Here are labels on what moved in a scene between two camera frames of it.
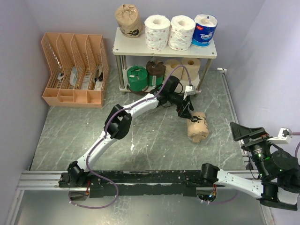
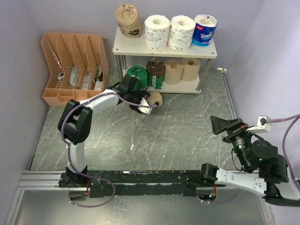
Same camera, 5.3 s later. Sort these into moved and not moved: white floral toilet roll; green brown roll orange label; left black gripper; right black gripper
Moved: right black gripper; left black gripper
Not moved: white floral toilet roll; green brown roll orange label
